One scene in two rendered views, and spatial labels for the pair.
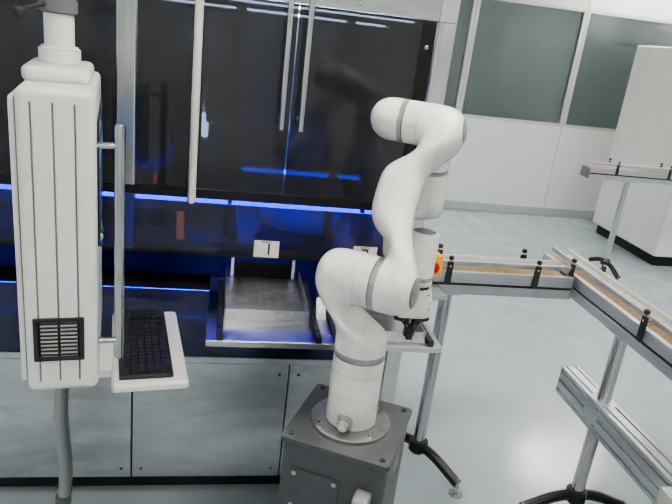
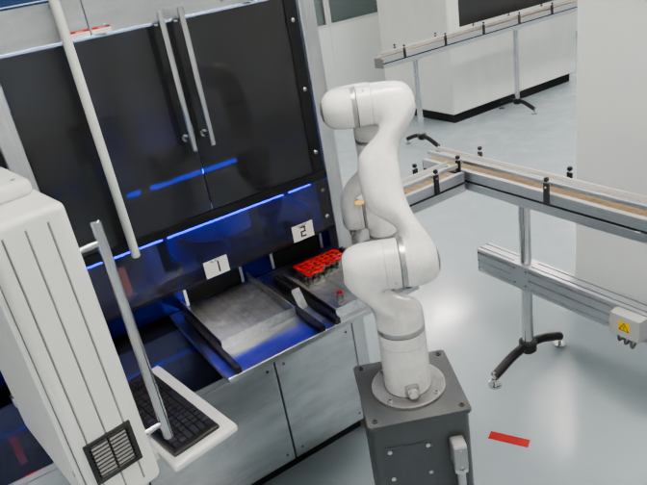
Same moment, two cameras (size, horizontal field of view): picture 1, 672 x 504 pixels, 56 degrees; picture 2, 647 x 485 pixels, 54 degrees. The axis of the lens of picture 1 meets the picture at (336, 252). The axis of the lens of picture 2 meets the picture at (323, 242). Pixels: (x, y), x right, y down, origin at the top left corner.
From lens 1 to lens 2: 0.51 m
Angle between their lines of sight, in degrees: 17
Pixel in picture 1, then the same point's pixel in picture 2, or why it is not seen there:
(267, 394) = (263, 395)
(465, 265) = not seen: hidden behind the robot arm
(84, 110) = (59, 223)
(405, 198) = (394, 178)
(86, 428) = not seen: outside the picture
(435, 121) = (389, 99)
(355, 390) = (414, 359)
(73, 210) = (83, 325)
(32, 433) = not seen: outside the picture
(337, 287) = (373, 282)
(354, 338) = (401, 318)
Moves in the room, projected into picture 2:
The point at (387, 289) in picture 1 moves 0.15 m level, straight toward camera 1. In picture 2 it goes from (420, 265) to (451, 293)
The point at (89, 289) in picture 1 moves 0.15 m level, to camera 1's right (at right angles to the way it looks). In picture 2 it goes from (124, 391) to (188, 369)
